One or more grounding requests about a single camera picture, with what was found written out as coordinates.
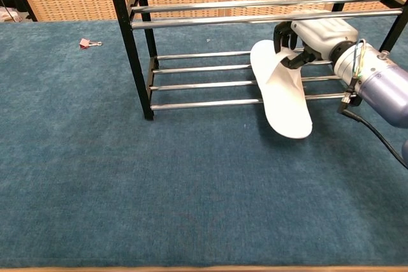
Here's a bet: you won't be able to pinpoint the blue carpet table mat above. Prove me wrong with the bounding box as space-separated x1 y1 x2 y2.
0 18 408 268

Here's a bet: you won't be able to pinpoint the pink binder clip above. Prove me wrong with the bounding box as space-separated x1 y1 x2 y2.
78 38 104 51

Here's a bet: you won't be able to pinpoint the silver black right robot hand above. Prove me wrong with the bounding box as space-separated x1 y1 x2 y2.
273 10 360 71

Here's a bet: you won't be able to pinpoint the coloured wrist wires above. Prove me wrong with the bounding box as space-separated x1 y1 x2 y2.
349 38 368 79

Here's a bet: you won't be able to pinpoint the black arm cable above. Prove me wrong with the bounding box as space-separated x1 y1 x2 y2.
337 92 408 169

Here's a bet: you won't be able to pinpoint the black chrome shoe rack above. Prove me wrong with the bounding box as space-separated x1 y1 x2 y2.
103 0 408 122

